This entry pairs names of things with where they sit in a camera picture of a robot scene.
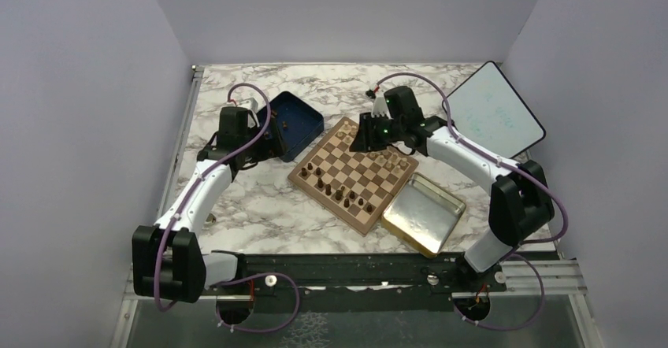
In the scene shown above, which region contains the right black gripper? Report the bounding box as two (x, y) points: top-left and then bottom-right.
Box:
(348, 112), (403, 154)

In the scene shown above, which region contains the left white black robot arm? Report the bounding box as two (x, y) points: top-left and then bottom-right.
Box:
(132, 106), (286, 310)

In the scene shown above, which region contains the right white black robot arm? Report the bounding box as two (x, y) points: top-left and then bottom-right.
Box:
(350, 86), (555, 291)

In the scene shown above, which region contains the wooden chess board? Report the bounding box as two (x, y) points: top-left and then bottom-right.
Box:
(288, 117), (419, 236)

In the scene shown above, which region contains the blue square tin tray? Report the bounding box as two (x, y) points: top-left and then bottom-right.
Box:
(269, 91), (324, 162)

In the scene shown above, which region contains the gold metal tin lid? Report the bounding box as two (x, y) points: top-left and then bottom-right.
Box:
(380, 172), (466, 257)

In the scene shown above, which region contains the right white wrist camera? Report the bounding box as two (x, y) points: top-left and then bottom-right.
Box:
(366, 87), (390, 118)

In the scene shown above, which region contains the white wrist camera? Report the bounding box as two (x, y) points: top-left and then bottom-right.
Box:
(237, 98), (260, 128)
(366, 87), (390, 118)

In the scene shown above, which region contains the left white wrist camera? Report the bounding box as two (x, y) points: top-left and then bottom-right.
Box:
(237, 98), (260, 128)

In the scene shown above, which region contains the small whiteboard black frame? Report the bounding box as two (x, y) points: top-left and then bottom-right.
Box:
(447, 61), (547, 157)

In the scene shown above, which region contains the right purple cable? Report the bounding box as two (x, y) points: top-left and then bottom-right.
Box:
(374, 72), (570, 332)

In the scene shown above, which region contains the purple cable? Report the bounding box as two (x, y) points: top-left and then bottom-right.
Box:
(152, 83), (302, 335)
(374, 72), (570, 332)

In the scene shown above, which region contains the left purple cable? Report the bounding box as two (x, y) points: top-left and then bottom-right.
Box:
(152, 83), (302, 335)

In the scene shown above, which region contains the aluminium frame rail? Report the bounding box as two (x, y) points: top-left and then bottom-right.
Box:
(110, 65), (205, 347)

